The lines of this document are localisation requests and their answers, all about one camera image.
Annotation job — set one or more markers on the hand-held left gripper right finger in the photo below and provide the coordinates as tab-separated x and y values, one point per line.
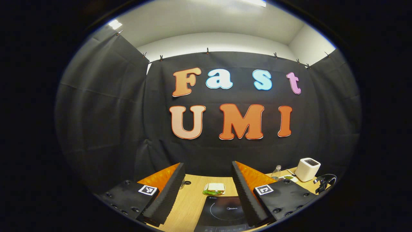
246	199

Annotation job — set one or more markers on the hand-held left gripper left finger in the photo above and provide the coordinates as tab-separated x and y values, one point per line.
167	199

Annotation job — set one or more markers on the black induction cooktop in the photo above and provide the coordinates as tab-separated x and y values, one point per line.
222	212

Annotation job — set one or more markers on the stainless steel pot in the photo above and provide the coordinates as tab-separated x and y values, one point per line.
331	176

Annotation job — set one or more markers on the sandwich with lettuce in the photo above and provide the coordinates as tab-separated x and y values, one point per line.
215	188

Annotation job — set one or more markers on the clear plastic water bottle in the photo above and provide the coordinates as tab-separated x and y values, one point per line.
276	174

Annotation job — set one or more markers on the white divided plate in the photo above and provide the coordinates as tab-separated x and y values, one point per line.
288	178

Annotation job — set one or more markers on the white toaster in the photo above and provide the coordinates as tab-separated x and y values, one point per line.
307	169

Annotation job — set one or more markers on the black backdrop cloth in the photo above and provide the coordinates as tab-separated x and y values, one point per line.
128	112

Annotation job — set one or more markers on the row of black clips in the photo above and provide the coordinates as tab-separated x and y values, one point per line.
161	58

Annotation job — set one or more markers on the small ceiling light panel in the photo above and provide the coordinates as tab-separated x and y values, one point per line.
115	24

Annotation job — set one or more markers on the large ceiling light panel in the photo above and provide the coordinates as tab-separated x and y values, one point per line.
254	2

